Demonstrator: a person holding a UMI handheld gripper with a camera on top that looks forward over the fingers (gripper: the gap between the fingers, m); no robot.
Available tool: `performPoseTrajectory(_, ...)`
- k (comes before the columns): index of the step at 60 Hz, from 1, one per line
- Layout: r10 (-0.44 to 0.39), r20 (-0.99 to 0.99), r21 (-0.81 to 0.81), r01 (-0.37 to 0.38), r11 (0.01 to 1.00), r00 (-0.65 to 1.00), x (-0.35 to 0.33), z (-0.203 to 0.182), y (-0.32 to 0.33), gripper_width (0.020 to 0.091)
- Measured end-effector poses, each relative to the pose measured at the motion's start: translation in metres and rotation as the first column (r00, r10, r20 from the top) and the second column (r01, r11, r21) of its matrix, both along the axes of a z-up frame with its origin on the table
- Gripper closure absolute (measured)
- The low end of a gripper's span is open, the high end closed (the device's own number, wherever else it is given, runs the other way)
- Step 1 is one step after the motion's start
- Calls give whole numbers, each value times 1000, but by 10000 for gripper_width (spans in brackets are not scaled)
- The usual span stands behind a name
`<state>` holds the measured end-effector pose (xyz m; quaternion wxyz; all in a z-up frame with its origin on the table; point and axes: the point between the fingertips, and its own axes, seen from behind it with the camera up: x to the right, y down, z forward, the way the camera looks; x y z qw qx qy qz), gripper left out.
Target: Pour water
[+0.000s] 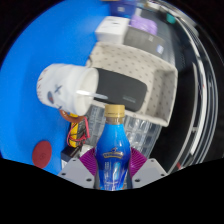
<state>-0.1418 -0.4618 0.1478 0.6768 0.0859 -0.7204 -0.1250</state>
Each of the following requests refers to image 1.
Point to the metal spoon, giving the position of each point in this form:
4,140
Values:
98,96

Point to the white mug with face print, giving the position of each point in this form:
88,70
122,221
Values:
65,85

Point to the flat round red coaster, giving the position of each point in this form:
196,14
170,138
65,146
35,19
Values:
42,154

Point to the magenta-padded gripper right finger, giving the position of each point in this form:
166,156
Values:
150,171

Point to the black box with white label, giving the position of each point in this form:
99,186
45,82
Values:
69,155

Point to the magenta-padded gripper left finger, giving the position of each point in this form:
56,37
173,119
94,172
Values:
75,171

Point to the dark grey upright box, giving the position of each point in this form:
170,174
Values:
145,40

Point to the blue box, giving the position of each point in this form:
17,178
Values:
122,8

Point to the black overhead bench shelf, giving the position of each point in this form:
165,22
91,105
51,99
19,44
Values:
176,126

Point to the blue drink bottle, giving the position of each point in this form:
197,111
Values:
112,160

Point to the small teal object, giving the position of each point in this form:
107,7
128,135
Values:
171,18

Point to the black rectangular device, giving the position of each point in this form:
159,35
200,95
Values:
120,88

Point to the yellow multimeter with red leads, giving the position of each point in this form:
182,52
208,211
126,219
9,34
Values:
77,131

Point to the white dotted tray box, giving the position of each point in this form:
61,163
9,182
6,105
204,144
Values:
133,61

